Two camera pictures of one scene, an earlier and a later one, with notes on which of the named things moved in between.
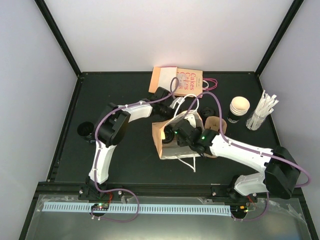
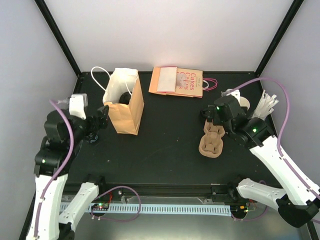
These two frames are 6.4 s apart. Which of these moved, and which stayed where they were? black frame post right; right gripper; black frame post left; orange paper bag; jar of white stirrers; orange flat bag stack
Moved: right gripper; orange paper bag
Stayed: black frame post right; black frame post left; jar of white stirrers; orange flat bag stack
